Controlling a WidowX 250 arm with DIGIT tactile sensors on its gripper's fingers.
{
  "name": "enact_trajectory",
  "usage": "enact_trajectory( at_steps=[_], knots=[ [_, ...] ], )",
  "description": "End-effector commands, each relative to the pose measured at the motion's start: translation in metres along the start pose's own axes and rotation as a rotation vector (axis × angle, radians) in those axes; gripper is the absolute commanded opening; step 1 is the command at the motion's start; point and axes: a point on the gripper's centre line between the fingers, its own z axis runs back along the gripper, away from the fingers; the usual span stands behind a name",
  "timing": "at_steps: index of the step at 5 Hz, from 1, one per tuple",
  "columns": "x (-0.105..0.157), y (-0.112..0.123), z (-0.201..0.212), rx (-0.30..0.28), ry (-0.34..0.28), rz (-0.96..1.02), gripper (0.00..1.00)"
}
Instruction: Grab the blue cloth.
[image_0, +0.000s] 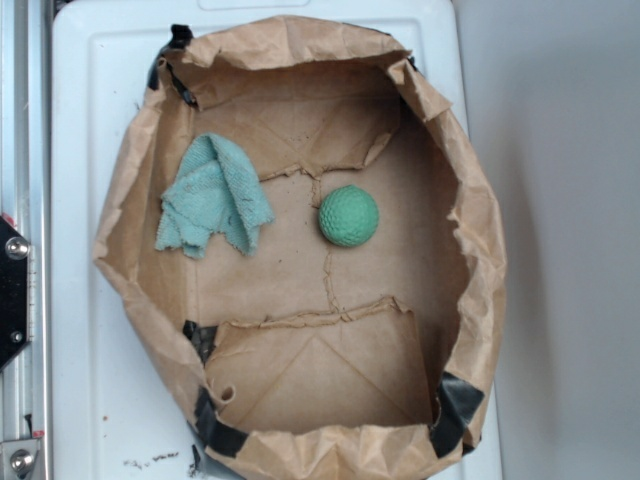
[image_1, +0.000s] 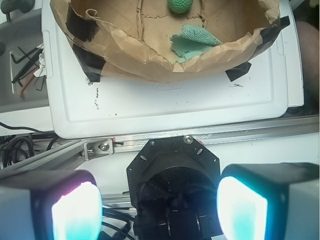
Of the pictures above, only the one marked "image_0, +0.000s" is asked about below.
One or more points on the light blue woven cloth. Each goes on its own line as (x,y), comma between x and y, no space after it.
(216,191)

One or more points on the brown paper bag tray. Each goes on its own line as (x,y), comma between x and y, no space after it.
(308,360)

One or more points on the green dimpled ball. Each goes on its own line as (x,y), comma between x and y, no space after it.
(348,216)

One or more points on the white plastic bin lid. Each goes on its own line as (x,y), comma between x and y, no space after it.
(113,418)

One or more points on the black metal bracket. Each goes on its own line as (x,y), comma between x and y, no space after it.
(14,285)

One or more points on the aluminium frame rail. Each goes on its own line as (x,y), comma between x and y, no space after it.
(26,447)

